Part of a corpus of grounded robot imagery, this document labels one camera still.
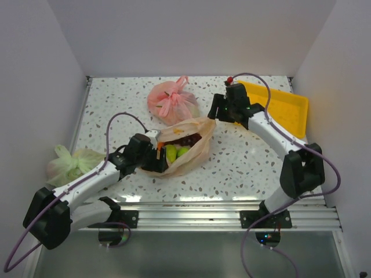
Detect green round bumpy fruit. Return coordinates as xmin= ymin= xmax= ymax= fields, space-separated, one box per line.
xmin=177 ymin=147 xmax=189 ymax=158

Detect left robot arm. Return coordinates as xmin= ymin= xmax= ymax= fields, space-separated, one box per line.
xmin=23 ymin=130 xmax=168 ymax=250

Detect green pear fruit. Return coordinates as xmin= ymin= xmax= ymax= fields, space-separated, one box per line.
xmin=165 ymin=144 xmax=177 ymax=163

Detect yellow plastic tray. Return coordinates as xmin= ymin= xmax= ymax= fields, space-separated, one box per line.
xmin=238 ymin=80 xmax=309 ymax=139

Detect right black base bracket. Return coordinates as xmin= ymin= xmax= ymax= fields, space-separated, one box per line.
xmin=239 ymin=210 xmax=293 ymax=229

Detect dark red grape bunch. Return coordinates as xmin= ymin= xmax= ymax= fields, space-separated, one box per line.
xmin=174 ymin=133 xmax=202 ymax=147

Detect orange plastic fruit bag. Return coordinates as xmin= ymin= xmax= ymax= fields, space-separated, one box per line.
xmin=140 ymin=117 xmax=216 ymax=178

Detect black base bracket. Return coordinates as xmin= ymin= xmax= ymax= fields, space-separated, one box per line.
xmin=239 ymin=210 xmax=293 ymax=229
xmin=88 ymin=196 xmax=139 ymax=228

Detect left black base bracket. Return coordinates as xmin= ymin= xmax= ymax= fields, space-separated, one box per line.
xmin=88 ymin=196 xmax=139 ymax=228

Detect green plastic fruit bag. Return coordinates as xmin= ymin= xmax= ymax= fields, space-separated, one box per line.
xmin=46 ymin=145 xmax=106 ymax=187

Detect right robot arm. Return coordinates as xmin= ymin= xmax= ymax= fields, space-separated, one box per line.
xmin=208 ymin=83 xmax=325 ymax=228

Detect pink knotted plastic bag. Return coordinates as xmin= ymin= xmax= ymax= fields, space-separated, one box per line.
xmin=147 ymin=75 xmax=200 ymax=126

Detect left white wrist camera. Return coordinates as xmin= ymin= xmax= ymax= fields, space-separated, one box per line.
xmin=144 ymin=129 xmax=161 ymax=148

